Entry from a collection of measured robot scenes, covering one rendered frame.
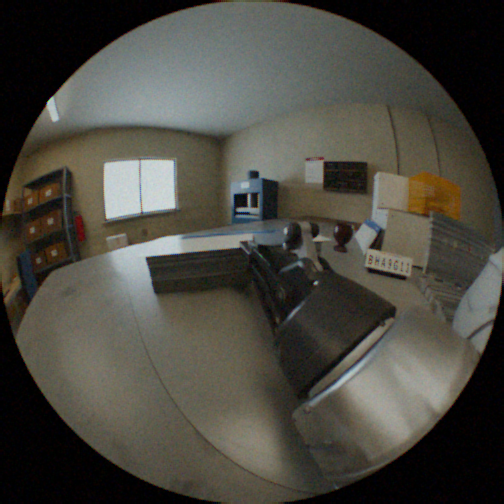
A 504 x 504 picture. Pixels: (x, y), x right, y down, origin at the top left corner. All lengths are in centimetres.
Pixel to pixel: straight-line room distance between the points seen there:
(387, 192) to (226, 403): 90
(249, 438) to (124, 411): 13
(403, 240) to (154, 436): 75
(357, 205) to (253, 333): 217
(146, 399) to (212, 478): 11
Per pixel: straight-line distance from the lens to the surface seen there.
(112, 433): 22
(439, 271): 55
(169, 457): 19
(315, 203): 238
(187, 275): 30
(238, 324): 23
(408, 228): 66
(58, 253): 308
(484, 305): 18
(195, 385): 19
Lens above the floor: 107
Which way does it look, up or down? 19 degrees down
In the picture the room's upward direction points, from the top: straight up
